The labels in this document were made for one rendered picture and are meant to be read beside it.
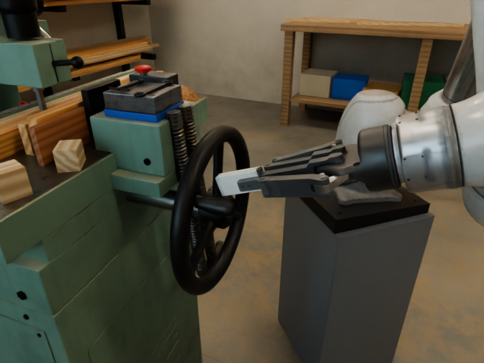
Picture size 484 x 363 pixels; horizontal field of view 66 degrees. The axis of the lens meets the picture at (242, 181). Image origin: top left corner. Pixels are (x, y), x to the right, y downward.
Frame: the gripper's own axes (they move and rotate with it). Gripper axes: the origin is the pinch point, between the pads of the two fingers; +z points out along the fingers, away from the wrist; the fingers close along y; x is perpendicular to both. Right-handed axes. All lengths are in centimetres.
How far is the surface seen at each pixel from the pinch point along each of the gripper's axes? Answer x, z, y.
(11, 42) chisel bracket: -28.7, 32.8, -3.4
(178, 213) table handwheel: 0.6, 7.6, 6.1
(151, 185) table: -1.1, 17.1, -2.0
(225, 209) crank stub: 2.1, 1.9, 3.6
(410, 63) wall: 50, -20, -325
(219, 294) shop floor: 74, 63, -62
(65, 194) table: -5.7, 24.0, 7.8
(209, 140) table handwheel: -5.8, 4.7, -3.7
